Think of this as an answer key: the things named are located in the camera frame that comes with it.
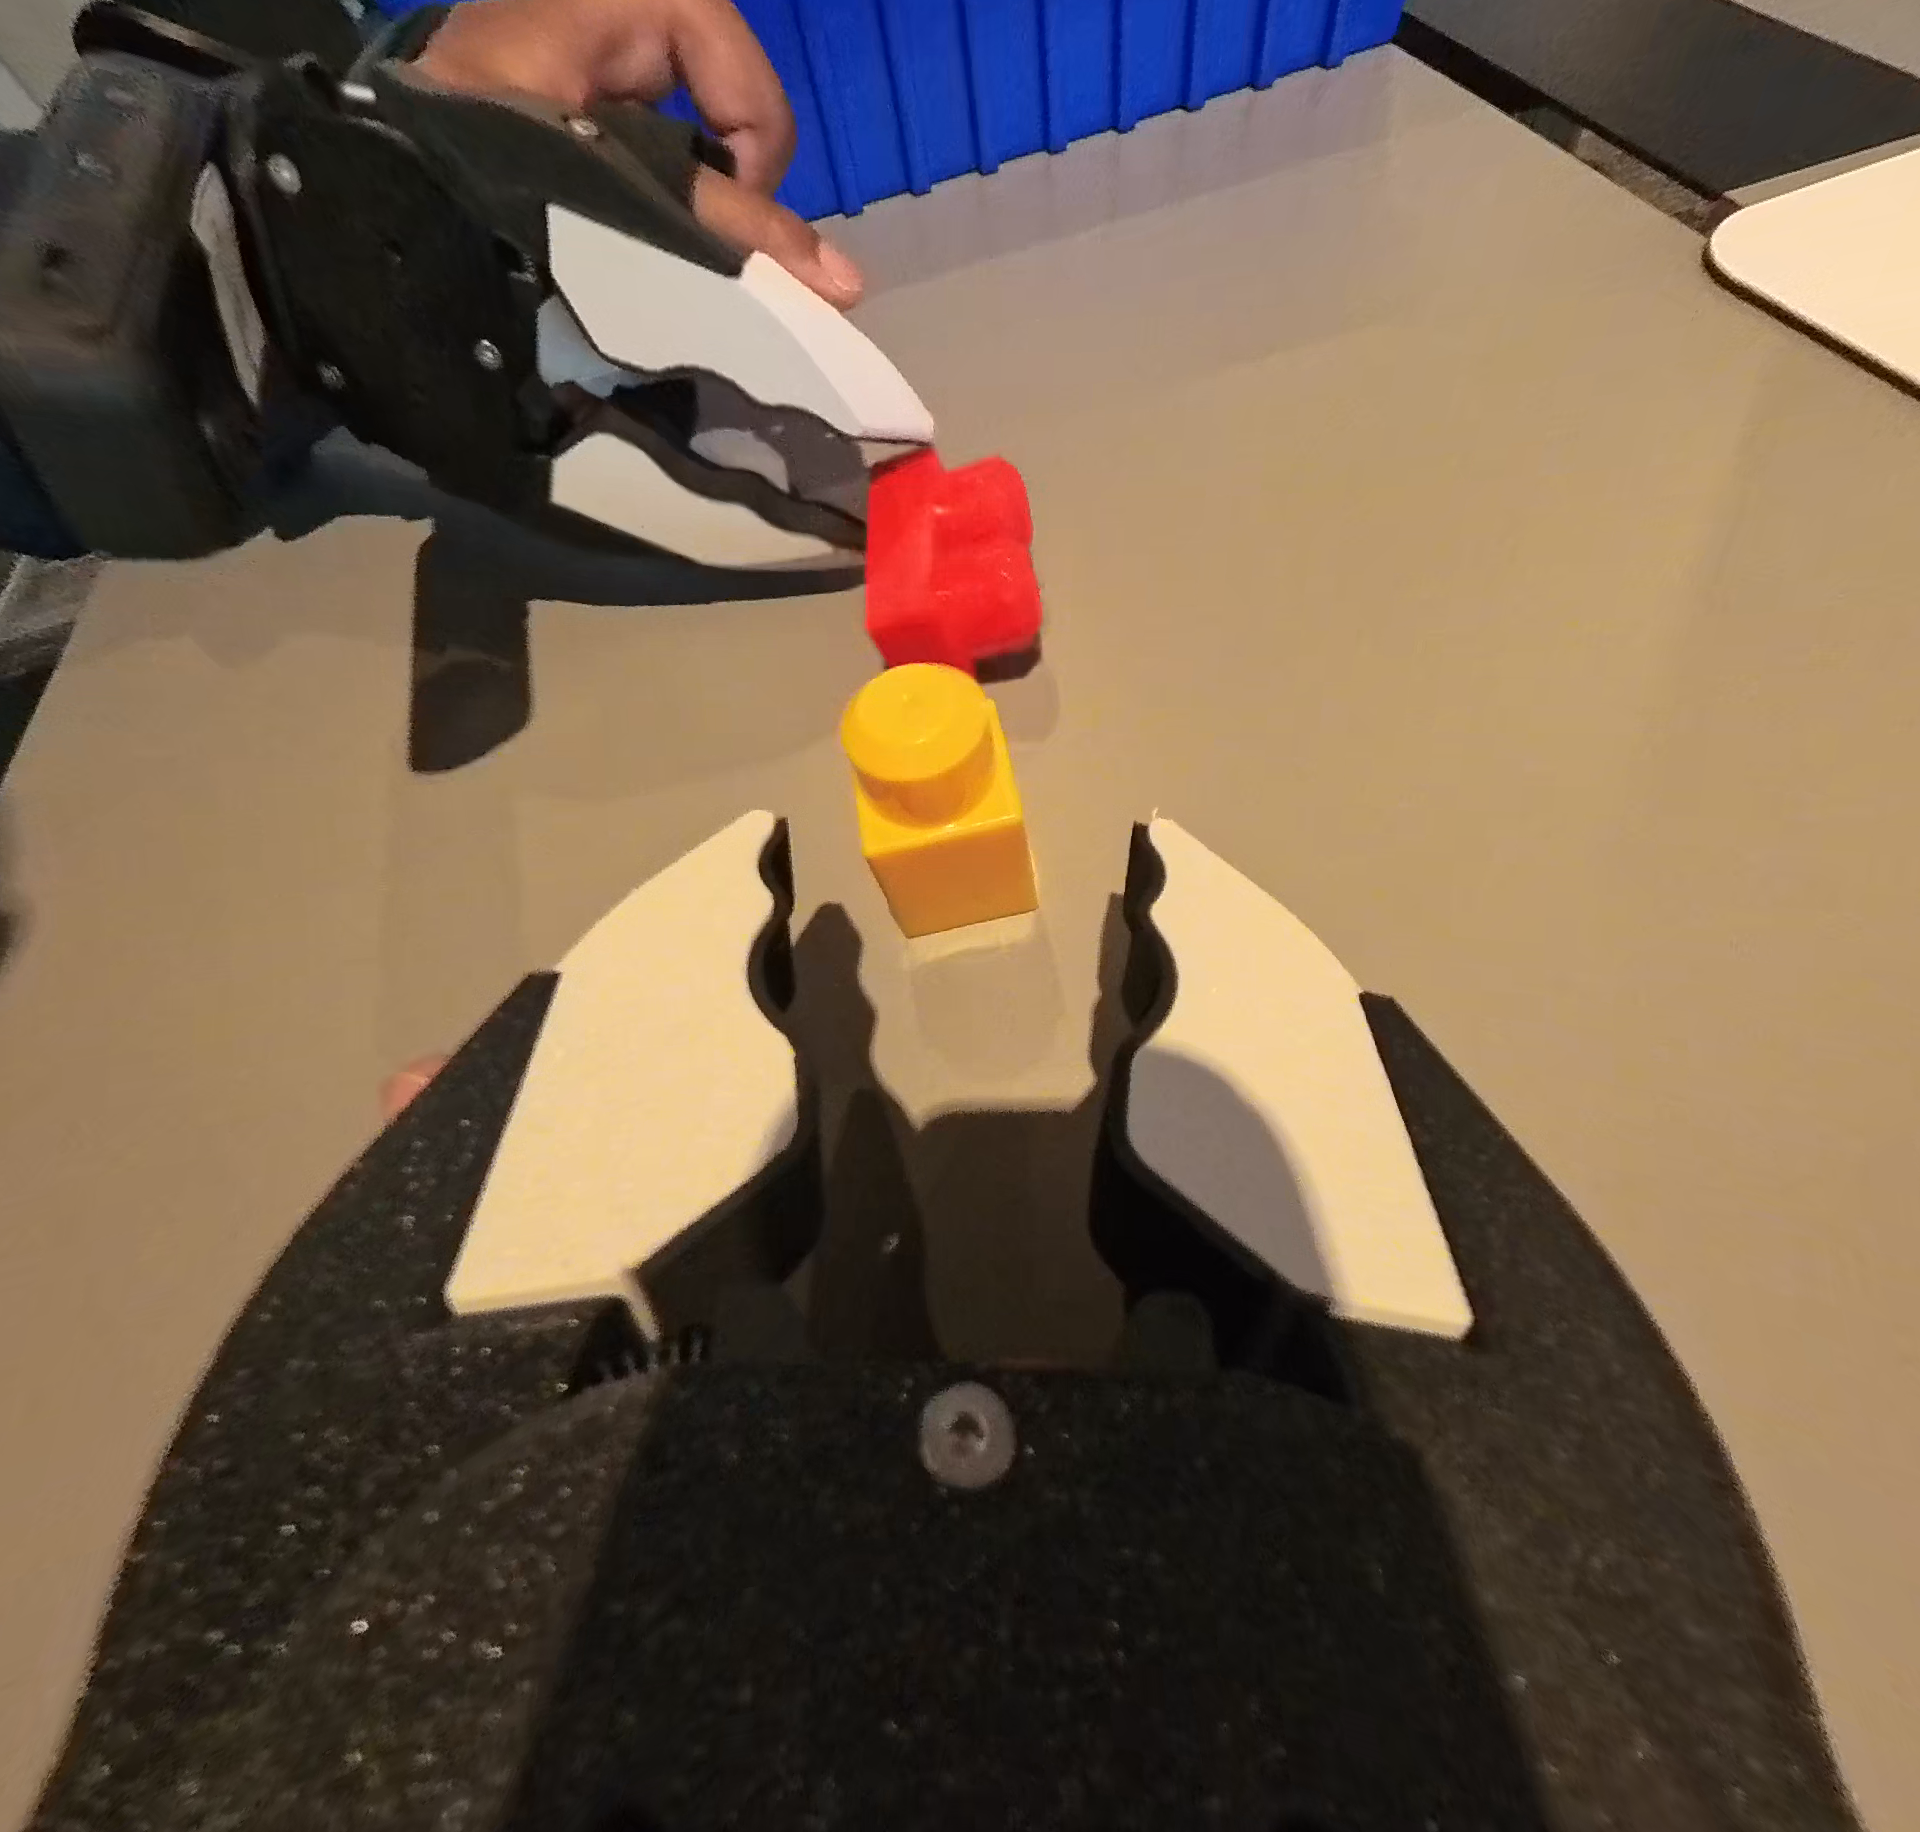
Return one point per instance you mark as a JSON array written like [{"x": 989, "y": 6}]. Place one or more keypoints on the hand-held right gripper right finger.
[{"x": 1290, "y": 1113}]

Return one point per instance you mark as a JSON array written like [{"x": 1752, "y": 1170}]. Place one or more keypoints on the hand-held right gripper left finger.
[{"x": 645, "y": 1113}]

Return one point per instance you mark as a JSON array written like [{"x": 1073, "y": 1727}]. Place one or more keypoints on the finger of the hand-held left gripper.
[
  {"x": 705, "y": 302},
  {"x": 571, "y": 347}
]

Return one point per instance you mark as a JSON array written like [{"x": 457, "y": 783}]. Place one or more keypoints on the red two-stud mega block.
[{"x": 952, "y": 572}]

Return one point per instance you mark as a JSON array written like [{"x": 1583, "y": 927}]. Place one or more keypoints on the yellow single-stud mega block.
[{"x": 952, "y": 842}]

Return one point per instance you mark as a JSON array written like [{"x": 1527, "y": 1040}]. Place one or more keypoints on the blue plastic bin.
[{"x": 1051, "y": 33}]

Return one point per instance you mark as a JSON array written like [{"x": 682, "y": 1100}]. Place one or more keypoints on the person's right hand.
[{"x": 416, "y": 1087}]

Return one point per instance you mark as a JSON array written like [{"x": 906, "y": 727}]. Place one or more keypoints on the black table pad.
[{"x": 1680, "y": 48}]

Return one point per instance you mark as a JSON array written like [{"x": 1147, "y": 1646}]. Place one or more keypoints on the white rounded board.
[{"x": 1845, "y": 257}]

